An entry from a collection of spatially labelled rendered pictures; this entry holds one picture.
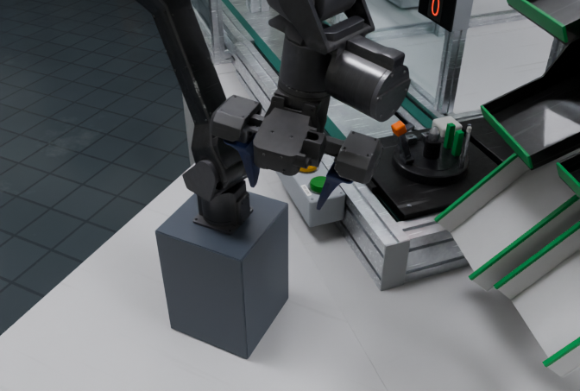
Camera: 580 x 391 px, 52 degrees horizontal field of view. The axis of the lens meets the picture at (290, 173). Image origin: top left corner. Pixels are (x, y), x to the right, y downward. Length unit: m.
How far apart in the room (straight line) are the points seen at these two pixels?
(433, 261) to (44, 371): 0.64
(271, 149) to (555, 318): 0.45
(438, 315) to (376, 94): 0.55
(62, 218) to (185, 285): 1.86
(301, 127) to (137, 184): 2.26
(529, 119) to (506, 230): 0.17
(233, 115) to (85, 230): 2.00
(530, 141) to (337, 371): 0.42
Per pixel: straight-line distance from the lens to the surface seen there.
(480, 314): 1.04
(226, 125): 0.66
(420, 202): 1.05
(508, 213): 0.93
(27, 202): 2.87
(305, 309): 1.00
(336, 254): 1.10
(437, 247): 1.04
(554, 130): 0.82
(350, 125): 1.36
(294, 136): 0.59
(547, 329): 0.85
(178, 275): 0.88
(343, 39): 0.57
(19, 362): 1.01
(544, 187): 0.92
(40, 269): 2.50
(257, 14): 2.02
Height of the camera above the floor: 1.59
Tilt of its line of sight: 35 degrees down
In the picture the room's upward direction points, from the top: straight up
